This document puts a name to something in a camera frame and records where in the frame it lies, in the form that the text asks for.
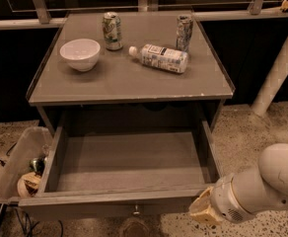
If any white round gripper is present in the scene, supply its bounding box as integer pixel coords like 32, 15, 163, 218
188, 174, 255, 225

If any grey top drawer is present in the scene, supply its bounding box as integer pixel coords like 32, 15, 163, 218
20, 121, 223, 220

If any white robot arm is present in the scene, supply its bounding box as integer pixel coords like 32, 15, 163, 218
188, 143, 288, 225

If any metal drawer knob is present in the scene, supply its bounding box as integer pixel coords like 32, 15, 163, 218
132, 204, 141, 216

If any grey cabinet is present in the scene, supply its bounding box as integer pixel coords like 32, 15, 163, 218
27, 11, 235, 128

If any clear plastic water bottle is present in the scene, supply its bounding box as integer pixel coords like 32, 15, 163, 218
128, 44, 188, 74

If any green can in bin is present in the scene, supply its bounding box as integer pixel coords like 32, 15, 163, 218
30, 158, 45, 176

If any round snack package in bin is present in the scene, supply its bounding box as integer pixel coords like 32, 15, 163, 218
17, 172, 41, 198

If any white ceramic bowl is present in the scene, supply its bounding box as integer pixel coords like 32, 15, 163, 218
59, 39, 101, 72

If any green white soda can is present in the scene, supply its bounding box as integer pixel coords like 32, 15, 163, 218
103, 12, 122, 50

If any white diagonal post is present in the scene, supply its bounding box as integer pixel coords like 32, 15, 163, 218
252, 37, 288, 117

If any metal railing frame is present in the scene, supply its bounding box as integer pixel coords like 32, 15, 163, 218
0, 0, 288, 32

